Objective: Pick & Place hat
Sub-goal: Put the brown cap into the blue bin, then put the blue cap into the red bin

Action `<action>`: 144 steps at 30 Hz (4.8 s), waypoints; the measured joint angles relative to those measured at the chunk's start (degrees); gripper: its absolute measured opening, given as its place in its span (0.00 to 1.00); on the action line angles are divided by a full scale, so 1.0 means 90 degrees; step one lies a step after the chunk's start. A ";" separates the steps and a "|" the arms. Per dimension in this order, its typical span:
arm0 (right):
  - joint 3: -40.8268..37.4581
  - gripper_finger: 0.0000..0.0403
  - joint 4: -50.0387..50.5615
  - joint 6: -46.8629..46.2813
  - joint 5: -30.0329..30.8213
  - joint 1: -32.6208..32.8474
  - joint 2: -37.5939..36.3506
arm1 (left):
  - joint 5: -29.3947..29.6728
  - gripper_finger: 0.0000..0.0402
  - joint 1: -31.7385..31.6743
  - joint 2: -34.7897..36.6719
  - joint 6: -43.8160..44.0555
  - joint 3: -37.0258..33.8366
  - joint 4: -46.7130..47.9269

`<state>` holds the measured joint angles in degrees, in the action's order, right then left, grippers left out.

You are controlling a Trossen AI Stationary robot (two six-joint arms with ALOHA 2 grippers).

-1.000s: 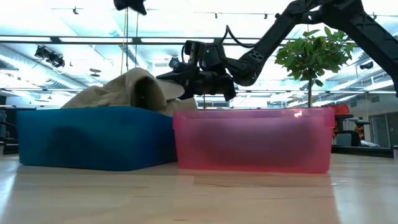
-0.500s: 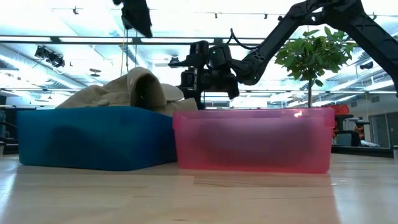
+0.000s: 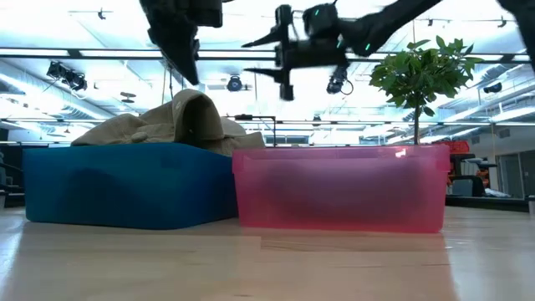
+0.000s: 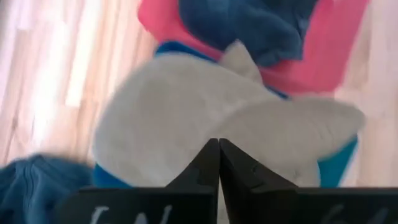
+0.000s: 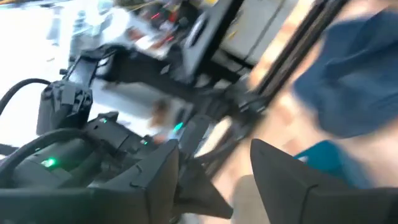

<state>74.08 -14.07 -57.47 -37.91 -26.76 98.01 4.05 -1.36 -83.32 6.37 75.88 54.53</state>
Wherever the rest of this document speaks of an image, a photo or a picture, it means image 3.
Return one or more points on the black double ceiling spotlight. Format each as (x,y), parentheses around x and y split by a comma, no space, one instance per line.
(69,76)

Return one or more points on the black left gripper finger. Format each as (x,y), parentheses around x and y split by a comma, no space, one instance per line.
(195,62)
(177,54)

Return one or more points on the black rig frame bar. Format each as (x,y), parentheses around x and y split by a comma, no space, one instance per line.
(104,53)

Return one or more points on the navy blue hat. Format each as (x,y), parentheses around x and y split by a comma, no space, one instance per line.
(342,192)

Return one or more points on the black tube stand frame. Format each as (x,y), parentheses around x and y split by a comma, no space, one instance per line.
(243,117)

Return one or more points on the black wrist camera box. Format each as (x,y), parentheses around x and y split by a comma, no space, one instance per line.
(319,18)

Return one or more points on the small green leafy tree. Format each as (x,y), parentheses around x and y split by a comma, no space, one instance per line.
(418,75)

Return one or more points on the tan baseball cap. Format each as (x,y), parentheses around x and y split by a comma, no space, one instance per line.
(196,113)
(117,129)

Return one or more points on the black round ceiling spotlight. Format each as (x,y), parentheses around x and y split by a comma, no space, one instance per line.
(234,83)

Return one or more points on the blue plastic bin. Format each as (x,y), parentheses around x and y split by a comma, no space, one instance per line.
(125,188)

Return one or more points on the glass door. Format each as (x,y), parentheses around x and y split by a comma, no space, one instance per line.
(516,173)

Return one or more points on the black cart with parts bins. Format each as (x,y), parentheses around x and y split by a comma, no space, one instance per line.
(464,184)

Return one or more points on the pink translucent plastic bin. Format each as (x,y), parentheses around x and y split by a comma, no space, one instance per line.
(342,159)

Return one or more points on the small black ceiling spotlight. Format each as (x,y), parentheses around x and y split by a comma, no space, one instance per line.
(493,88)

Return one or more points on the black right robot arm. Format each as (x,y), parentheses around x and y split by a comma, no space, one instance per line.
(376,25)

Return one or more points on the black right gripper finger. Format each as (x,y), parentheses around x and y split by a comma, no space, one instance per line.
(265,39)
(269,74)

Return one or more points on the large red bin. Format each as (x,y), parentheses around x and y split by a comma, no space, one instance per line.
(457,147)

